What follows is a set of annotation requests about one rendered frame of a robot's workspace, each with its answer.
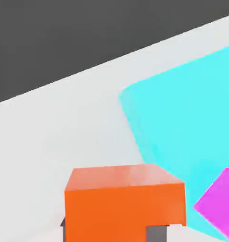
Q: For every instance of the small orange cube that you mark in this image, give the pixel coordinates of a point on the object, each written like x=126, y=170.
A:
x=114, y=211

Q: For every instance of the small magenta cube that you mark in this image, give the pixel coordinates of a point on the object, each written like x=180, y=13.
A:
x=218, y=204

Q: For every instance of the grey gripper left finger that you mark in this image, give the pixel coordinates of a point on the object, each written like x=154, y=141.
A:
x=63, y=229

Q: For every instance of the large cyan box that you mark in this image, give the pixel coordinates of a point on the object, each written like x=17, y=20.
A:
x=182, y=117

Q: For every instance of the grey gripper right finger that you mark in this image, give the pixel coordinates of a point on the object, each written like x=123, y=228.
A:
x=156, y=234

